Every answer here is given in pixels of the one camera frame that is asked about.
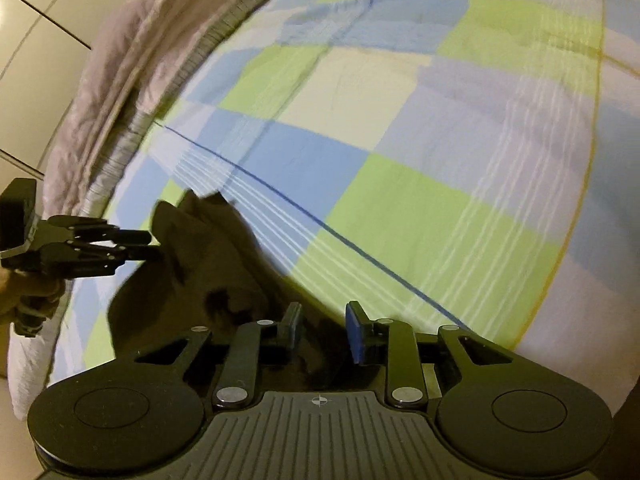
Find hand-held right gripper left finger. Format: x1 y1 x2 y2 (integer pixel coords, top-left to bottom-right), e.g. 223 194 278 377
133 302 306 412

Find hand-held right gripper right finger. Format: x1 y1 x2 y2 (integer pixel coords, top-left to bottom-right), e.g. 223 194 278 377
345 300 517 410

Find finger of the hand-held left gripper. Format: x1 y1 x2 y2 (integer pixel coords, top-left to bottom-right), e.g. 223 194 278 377
29 243 164 278
47 215 153 248

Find dark brown long-sleeved shirt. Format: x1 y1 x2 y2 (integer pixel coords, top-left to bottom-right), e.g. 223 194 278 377
106 189 353 393

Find person's left hand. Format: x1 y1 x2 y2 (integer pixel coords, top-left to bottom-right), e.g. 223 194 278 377
0 270 67 320

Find cream rounded object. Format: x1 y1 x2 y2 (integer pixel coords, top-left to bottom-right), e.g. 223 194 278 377
7 285 73 422

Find mauve wrinkled blanket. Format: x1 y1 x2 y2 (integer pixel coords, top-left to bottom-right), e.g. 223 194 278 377
42 0 251 221

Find checked blue green bedsheet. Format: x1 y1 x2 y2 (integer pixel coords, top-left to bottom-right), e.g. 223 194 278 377
50 0 640 403

